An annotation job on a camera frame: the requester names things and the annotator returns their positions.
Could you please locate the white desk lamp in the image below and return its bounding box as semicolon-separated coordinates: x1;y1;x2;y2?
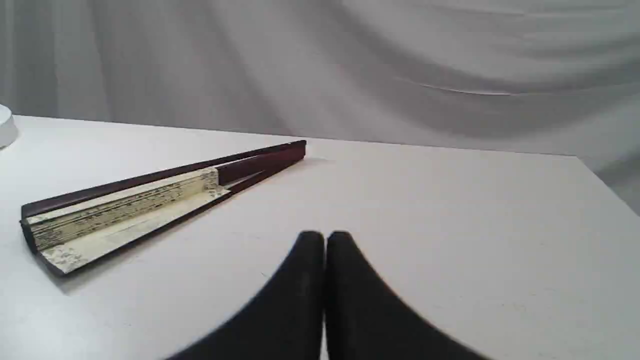
0;104;19;150

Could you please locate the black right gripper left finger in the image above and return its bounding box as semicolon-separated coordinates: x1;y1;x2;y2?
172;231;325;360

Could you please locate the maroon and cream folding fan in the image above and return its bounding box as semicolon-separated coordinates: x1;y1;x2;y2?
20;140;307;277

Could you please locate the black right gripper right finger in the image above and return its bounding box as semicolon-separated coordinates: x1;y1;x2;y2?
326;231;483;360

